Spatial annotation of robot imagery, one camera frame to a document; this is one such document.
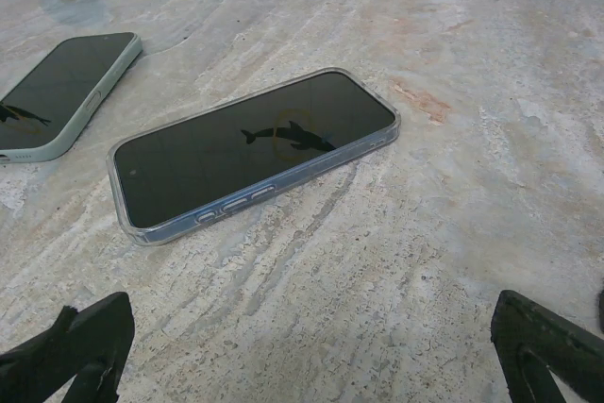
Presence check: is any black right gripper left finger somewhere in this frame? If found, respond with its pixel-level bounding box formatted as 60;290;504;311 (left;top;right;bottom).
0;291;136;403

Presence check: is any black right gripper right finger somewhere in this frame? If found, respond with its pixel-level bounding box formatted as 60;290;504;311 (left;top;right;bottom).
490;289;604;403

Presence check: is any phone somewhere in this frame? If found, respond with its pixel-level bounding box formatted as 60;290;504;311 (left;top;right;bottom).
107;66;402;247

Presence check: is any pale mint phone case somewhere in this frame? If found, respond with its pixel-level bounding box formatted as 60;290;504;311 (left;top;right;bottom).
0;30;143;166

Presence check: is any black smartphone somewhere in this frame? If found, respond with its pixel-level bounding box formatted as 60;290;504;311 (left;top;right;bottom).
0;33;137;152
114;71;396;229

